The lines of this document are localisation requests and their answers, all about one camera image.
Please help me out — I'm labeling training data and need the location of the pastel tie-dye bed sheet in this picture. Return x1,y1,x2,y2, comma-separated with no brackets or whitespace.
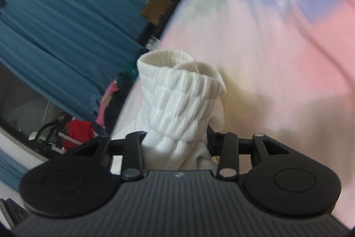
110,0,355,226

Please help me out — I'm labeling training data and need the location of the blue curtain right panel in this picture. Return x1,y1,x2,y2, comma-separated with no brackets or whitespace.
1,0,147,121

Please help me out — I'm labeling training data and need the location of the blue curtain left panel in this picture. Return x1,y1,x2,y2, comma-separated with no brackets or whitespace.
0,150,28,192

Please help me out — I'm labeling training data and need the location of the red garment on rack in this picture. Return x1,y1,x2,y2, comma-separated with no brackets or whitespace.
65,119,95,143

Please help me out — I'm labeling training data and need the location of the blue curtain panel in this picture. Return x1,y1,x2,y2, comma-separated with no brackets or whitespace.
0,150,28,192
1,0,147,121

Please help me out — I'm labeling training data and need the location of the dark window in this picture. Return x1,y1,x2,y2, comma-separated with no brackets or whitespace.
0,63,70,163

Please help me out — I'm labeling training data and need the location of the white sweatshirt with striped trim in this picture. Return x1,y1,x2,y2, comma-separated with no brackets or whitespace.
110,48,228,171

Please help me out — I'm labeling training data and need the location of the pink garment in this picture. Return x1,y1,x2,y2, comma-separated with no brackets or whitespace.
96,79,119,129

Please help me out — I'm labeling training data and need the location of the green garment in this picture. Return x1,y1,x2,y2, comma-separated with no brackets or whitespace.
124,60,139,84

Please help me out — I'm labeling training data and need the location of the black garment pile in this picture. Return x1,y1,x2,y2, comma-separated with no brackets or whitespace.
103,72,134,134

